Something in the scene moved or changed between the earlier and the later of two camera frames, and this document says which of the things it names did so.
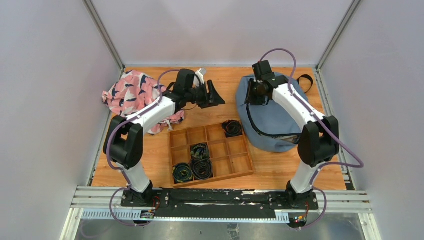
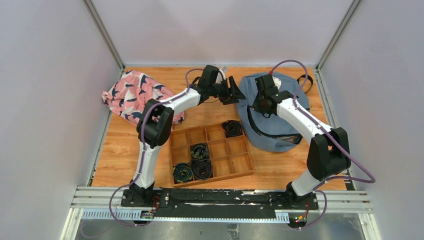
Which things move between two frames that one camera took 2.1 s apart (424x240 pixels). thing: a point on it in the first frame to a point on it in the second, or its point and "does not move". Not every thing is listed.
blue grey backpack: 268,126 does not move
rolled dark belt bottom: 202,168 does not move
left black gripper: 205,95 to 227,91
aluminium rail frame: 104,203 does not move
